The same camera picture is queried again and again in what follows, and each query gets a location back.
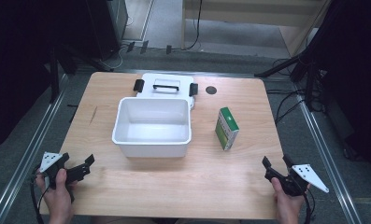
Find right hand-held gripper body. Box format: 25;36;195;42
264;163;330;198

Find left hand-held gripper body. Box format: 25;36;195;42
38;151;92;191

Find person's right hand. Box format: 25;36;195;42
270;176;312;218

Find person's left hand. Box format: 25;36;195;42
35;168;78;218

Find green and white carton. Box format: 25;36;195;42
214;106;240;151

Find white plastic storage box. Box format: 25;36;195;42
111;96;193;159

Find black tripod stand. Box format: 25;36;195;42
48;43;116;105
253;46;326;113

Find dark curtain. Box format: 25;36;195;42
0;0;93;153
310;0;371;172

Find black cabinet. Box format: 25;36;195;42
85;0;129;62

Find metal floor rail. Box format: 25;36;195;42
0;74;70;224
293;83;364;224

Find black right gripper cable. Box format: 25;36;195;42
302;188;317;224

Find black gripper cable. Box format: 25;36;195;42
302;188;317;224
29;166;51;224

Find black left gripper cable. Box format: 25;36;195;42
29;166;51;224

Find black floor cables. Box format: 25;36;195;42
265;57;329;126

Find white lid with black handle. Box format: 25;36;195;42
133;72;199;110

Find white floor cable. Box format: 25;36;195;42
107;14;135;71

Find black hanging cable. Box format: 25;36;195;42
184;0;204;51

